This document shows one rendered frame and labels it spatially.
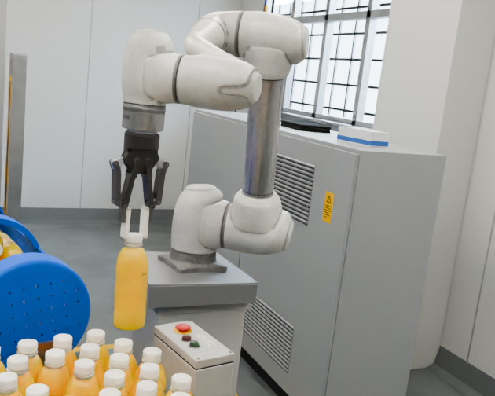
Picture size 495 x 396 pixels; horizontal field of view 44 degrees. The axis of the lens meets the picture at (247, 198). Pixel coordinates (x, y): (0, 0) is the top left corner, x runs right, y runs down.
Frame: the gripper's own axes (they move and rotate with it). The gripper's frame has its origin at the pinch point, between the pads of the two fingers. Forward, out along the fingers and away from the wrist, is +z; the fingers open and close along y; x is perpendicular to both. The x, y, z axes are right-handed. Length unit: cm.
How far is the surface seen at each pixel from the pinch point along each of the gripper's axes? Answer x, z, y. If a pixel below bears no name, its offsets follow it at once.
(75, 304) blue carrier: -16.2, 24.4, 6.4
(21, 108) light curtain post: -158, -10, -17
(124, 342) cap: 7.4, 24.7, 3.7
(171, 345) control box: 7.5, 27.0, -7.9
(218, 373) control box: 18.4, 30.0, -14.2
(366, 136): -90, -14, -159
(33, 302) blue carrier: -16.1, 22.6, 16.5
